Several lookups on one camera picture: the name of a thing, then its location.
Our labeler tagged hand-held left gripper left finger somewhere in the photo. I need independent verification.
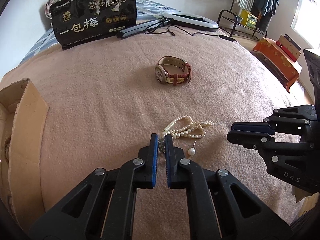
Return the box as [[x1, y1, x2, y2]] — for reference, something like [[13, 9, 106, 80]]
[[29, 133, 159, 240]]

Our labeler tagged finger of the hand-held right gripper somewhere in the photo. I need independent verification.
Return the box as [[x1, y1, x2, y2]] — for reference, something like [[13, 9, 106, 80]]
[[230, 104, 318, 133], [226, 130, 317, 167]]

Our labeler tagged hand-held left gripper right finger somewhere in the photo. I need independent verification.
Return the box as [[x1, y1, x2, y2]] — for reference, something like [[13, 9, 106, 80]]
[[165, 134, 292, 240]]

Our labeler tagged grey bead bracelet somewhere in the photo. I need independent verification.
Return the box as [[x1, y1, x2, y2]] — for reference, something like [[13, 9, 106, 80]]
[[158, 136, 167, 155]]

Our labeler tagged pearl necklace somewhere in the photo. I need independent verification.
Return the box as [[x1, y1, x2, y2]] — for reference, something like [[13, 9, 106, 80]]
[[160, 115, 215, 143]]

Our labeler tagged pearl stud earring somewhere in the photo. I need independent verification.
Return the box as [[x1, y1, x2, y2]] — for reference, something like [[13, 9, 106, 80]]
[[187, 141, 197, 158]]

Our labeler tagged person's clothing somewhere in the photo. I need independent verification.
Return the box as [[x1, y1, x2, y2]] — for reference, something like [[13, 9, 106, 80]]
[[290, 205, 320, 240]]

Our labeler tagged orange cloth covered table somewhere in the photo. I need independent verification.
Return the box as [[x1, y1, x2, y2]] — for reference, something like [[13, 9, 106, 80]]
[[251, 37, 303, 93]]

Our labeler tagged red flat box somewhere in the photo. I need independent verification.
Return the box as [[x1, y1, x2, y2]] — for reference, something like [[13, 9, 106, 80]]
[[276, 41, 298, 61]]

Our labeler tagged dark blue flat box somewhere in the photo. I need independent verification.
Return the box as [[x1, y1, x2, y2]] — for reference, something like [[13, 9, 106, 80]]
[[282, 34, 302, 50]]

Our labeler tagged yellow box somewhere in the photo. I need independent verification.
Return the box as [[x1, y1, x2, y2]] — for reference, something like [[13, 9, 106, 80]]
[[240, 9, 258, 28]]

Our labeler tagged window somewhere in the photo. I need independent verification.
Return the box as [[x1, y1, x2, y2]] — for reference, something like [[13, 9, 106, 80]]
[[291, 0, 320, 49]]

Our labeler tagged black metal clothes rack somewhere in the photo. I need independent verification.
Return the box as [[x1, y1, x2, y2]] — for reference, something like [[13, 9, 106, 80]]
[[217, 0, 278, 40]]

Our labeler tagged dark hanging jacket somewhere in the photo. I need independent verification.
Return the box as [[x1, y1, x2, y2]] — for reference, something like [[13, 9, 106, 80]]
[[267, 0, 279, 17]]

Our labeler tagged black snack bag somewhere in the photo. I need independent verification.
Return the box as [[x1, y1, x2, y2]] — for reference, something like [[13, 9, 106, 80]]
[[50, 0, 137, 50]]

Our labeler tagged red strap wristwatch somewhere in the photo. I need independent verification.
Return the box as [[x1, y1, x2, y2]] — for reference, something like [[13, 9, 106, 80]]
[[154, 56, 193, 86]]

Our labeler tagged black ring light cable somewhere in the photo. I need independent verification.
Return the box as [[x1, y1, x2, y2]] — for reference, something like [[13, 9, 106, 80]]
[[144, 21, 242, 45]]

